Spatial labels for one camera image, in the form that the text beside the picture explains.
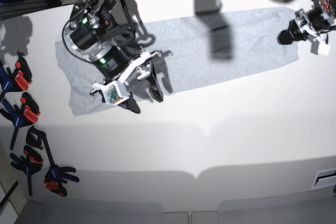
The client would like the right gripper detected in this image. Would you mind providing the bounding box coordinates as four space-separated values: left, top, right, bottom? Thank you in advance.
90 50 164 114

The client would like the blue red clamp upper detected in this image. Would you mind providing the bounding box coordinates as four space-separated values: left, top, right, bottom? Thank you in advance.
1 56 32 100

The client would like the blue red clamp bottom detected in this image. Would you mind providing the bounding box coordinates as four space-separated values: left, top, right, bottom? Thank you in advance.
44 165 80 197

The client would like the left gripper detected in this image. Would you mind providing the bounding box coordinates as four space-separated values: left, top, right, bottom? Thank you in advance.
277 8 335 56

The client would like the blue red clamp lower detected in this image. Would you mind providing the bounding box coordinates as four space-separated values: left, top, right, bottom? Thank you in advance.
9 145 44 196

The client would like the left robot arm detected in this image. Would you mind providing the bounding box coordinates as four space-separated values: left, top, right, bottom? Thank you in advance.
278 0 335 55

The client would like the blue red clamp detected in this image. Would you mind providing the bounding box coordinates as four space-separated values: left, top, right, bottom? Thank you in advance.
1 92 40 151
44 165 80 197
1 56 32 100
9 145 44 196

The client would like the grey T-shirt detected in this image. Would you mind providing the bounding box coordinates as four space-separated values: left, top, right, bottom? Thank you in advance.
54 6 299 117

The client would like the blue red clamp middle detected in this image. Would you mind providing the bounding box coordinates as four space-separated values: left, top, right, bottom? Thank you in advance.
1 92 40 151

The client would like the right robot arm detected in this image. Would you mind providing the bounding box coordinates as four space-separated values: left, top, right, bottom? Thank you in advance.
62 0 164 114

